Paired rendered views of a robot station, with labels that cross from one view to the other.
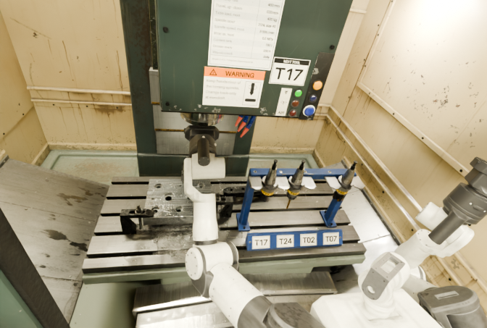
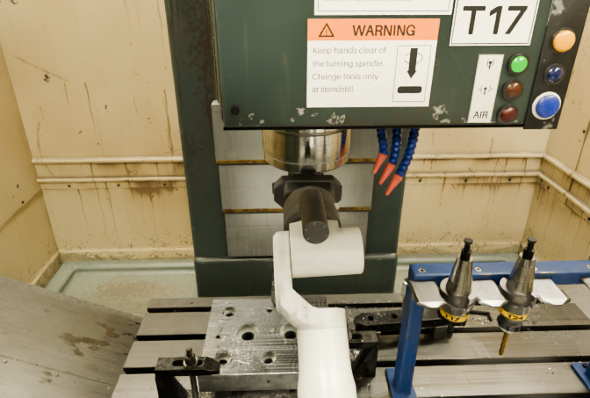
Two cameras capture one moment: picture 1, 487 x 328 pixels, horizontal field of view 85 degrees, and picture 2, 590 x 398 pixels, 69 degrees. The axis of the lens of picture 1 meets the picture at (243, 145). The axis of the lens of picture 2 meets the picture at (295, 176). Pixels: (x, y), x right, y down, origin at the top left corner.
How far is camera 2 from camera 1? 0.23 m
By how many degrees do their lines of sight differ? 15
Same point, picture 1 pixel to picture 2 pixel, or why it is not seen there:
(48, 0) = (66, 23)
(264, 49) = not seen: outside the picture
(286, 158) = not seen: hidden behind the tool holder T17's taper
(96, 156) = (131, 270)
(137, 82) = (192, 128)
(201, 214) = (315, 358)
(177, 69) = (253, 30)
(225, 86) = (352, 61)
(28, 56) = (36, 112)
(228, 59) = not seen: outside the picture
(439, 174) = not seen: outside the picture
